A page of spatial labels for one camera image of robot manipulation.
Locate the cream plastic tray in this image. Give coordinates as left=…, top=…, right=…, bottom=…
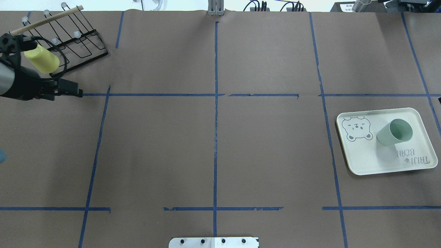
left=336, top=108, right=438, bottom=175

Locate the metal cup on desk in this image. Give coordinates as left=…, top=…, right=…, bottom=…
left=352, top=0, right=372, bottom=13

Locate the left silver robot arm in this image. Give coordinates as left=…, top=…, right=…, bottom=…
left=0, top=63, right=83, bottom=101

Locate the pale green cup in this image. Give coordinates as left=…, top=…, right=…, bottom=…
left=377, top=119, right=414, bottom=146

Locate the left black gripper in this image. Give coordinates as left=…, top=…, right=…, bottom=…
left=9, top=67, right=83, bottom=101

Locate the yellow cup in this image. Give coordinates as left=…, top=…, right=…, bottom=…
left=23, top=44, right=60, bottom=74

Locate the metal base plate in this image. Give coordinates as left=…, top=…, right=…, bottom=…
left=168, top=237, right=260, bottom=248

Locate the black wire cup rack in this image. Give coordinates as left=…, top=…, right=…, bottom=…
left=8, top=2, right=109, bottom=76

